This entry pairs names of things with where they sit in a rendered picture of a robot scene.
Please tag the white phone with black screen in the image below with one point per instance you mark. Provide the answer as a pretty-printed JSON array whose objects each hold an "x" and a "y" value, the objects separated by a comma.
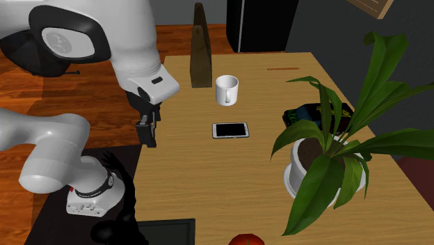
[{"x": 230, "y": 130}]

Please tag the red-brown pencil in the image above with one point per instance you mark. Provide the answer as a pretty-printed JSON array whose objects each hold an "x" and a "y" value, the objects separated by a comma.
[{"x": 283, "y": 69}]

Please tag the dark robot stand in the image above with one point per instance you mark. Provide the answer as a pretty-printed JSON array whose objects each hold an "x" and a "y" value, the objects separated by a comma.
[{"x": 61, "y": 227}]

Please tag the black flat tablet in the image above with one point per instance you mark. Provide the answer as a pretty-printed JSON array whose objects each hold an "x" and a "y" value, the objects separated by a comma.
[{"x": 166, "y": 232}]

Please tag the wooden framed wall picture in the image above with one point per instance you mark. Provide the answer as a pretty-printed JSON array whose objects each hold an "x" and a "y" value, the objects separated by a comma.
[{"x": 373, "y": 6}]

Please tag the black bag with blue print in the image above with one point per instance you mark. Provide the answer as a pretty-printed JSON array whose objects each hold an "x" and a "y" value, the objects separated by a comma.
[{"x": 305, "y": 115}]

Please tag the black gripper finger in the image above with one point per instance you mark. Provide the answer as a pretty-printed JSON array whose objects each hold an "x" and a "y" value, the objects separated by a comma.
[
  {"x": 154, "y": 135},
  {"x": 144, "y": 134}
]

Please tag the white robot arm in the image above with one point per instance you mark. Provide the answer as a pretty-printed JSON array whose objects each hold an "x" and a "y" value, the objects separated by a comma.
[{"x": 132, "y": 40}]

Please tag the white mug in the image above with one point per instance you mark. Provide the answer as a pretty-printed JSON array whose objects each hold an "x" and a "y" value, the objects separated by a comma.
[{"x": 227, "y": 91}]

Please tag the green plant in white pot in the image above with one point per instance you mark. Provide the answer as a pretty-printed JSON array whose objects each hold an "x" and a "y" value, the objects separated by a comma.
[{"x": 318, "y": 190}]

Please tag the red apple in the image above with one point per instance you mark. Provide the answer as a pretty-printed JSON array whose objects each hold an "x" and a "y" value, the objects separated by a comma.
[{"x": 246, "y": 239}]

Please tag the tall brown wedge-shaped object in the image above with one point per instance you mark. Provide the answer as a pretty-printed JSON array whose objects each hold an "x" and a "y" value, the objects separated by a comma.
[{"x": 200, "y": 61}]

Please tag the black refrigerator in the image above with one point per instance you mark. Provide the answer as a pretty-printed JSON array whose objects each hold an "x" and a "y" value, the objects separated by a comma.
[{"x": 264, "y": 23}]

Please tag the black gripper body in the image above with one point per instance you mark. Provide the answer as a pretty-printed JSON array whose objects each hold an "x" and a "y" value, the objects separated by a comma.
[{"x": 144, "y": 108}]

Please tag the light wooden table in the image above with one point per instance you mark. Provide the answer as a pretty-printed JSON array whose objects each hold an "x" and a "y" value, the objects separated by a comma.
[{"x": 210, "y": 179}]

